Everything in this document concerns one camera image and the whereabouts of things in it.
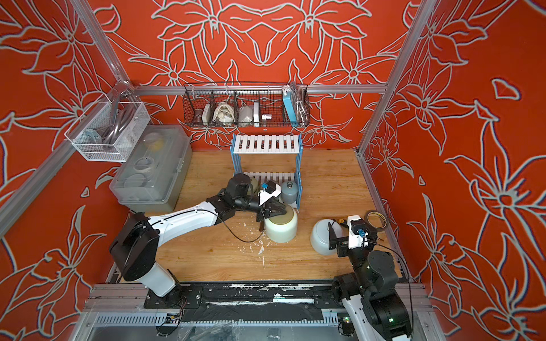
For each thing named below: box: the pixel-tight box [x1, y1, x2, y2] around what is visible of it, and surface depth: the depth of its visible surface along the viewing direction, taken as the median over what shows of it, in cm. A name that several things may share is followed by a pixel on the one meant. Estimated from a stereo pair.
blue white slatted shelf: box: [230, 133, 303, 211], surface depth 109 cm
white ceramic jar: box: [309, 218, 349, 256], surface depth 80 cm
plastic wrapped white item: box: [237, 105, 254, 128], surface depth 95 cm
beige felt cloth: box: [212, 101, 236, 123], surface depth 92 cm
